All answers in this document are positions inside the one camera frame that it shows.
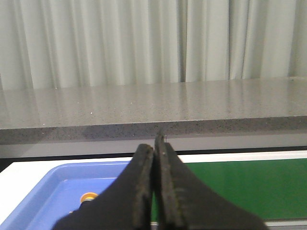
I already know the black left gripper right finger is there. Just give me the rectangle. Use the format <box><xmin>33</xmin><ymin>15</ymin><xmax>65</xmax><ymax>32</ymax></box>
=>
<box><xmin>154</xmin><ymin>132</ymin><xmax>268</xmax><ymax>230</ymax></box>

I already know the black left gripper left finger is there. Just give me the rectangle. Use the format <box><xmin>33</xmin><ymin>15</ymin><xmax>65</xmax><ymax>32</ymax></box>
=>
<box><xmin>53</xmin><ymin>144</ymin><xmax>154</xmax><ymax>230</ymax></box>

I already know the yellow push button switch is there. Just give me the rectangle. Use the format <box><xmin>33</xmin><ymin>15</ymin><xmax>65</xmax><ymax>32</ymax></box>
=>
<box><xmin>69</xmin><ymin>192</ymin><xmax>98</xmax><ymax>214</ymax></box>

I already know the blue plastic tray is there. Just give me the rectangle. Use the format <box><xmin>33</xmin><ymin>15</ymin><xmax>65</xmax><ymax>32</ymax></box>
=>
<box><xmin>0</xmin><ymin>161</ymin><xmax>128</xmax><ymax>230</ymax></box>

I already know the green conveyor belt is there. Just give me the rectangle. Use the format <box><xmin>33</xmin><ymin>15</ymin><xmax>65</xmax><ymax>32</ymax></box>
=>
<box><xmin>150</xmin><ymin>158</ymin><xmax>307</xmax><ymax>222</ymax></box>

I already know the grey stone counter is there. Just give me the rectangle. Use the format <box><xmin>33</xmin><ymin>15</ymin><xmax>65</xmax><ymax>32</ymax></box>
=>
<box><xmin>0</xmin><ymin>77</ymin><xmax>307</xmax><ymax>145</ymax></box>

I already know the white pleated curtain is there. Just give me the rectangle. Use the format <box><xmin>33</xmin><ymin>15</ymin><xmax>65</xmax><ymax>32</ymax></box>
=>
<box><xmin>0</xmin><ymin>0</ymin><xmax>307</xmax><ymax>90</ymax></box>

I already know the aluminium conveyor rail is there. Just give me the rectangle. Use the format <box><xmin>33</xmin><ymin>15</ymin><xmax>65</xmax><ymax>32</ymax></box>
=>
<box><xmin>179</xmin><ymin>150</ymin><xmax>307</xmax><ymax>163</ymax></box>

